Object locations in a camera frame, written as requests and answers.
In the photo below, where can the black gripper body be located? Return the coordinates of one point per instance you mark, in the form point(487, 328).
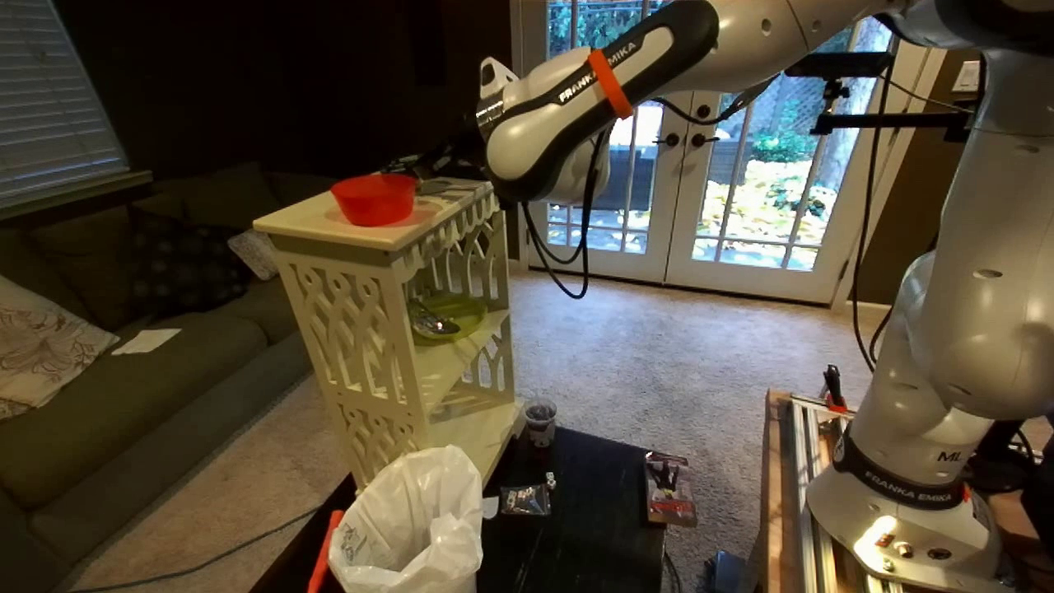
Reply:
point(463, 164)

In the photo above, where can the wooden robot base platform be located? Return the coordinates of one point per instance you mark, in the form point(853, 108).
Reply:
point(785, 497)

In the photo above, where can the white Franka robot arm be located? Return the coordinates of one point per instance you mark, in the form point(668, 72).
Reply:
point(966, 307)

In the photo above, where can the white lattice shelf unit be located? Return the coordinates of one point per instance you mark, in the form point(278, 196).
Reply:
point(316, 220)

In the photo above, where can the red plastic bowl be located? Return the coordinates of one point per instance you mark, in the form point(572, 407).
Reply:
point(373, 200)

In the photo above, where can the green plate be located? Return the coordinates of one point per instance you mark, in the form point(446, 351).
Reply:
point(463, 318)

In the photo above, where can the metal spoon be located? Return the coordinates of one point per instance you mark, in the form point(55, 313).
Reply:
point(433, 321)

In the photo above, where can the small patterned cup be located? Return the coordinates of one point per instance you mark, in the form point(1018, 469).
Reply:
point(542, 426)

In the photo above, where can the white french doors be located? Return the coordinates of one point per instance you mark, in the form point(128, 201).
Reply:
point(744, 200)

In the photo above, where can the dark couch pillow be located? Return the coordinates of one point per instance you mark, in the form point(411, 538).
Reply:
point(184, 265)

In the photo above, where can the small foil packet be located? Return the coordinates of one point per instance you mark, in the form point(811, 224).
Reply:
point(524, 501)

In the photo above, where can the white paper sheet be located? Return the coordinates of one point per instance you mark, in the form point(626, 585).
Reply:
point(146, 341)

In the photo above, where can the red and black magazine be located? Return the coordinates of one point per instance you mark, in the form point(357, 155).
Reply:
point(670, 489)

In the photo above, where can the black coffee table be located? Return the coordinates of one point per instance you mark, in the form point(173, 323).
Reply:
point(593, 548)

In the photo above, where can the window blinds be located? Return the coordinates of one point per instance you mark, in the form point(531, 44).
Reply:
point(55, 101)

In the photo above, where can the red plastic strip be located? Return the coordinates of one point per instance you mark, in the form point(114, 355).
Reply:
point(323, 555)

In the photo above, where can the light beige pillow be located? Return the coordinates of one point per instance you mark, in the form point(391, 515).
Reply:
point(45, 348)

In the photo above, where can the black camera stand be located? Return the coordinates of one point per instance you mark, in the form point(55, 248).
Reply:
point(877, 124)

